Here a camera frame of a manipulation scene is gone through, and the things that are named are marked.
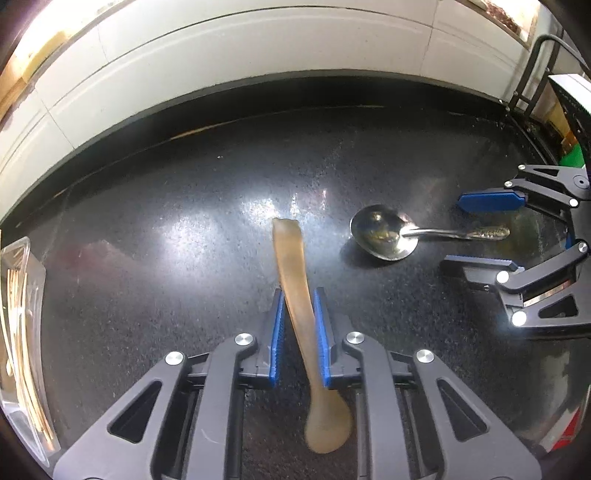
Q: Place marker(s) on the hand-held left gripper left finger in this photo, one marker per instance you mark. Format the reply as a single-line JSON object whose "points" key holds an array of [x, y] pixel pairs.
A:
{"points": [[217, 415]]}

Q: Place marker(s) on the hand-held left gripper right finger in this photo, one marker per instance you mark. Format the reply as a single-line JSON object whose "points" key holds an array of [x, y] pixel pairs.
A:
{"points": [[383, 415]]}

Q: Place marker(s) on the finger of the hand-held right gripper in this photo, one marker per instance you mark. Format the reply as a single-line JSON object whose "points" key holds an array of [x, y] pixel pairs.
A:
{"points": [[489, 201], [480, 267]]}

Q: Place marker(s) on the silver metal spoon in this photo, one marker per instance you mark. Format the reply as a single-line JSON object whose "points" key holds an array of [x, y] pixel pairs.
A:
{"points": [[383, 233]]}

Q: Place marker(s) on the light wooden spoon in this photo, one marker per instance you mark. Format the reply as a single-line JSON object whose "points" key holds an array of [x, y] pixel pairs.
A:
{"points": [[295, 277]]}

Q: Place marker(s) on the clear plastic tray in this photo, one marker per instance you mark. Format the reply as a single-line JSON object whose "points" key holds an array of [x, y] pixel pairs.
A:
{"points": [[39, 295]]}

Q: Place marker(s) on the bag of red chillies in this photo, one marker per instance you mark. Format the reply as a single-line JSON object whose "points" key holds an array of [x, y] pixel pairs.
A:
{"points": [[505, 18]]}

